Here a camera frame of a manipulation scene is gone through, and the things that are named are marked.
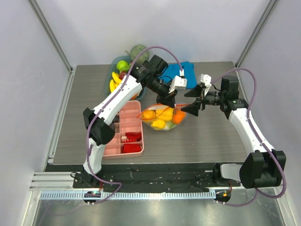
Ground white cauliflower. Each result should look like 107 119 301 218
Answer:
163 121 177 131

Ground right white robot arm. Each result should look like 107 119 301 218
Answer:
182 74 286 188

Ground orange tangerine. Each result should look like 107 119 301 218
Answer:
172 109 186 125

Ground teal fruit basket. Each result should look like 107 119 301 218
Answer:
104 55 132 96

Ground clear orange-zip bag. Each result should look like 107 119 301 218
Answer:
136 104 188 131

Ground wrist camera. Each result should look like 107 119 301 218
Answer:
169 76 187 93
198 73 212 96

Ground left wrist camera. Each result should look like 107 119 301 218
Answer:
169 76 187 93

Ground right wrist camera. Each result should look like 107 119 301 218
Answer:
198 73 212 96

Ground yellow bell pepper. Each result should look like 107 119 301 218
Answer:
155 107 174 121

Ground blue folded cloth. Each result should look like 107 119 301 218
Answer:
158 61 197 89

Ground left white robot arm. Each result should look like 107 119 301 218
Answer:
82 55 177 188

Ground green apple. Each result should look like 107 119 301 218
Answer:
117 60 130 72

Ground yellow lemon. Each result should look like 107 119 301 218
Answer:
141 110 156 123

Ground red white cloth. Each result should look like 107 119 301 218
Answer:
121 132 142 143

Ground purple grapes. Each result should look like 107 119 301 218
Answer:
119 71 127 80

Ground green melon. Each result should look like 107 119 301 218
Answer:
125 44 150 64

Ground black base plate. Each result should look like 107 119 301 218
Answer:
71 163 240 193

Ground pink compartment tray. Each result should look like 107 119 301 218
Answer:
103 101 144 159

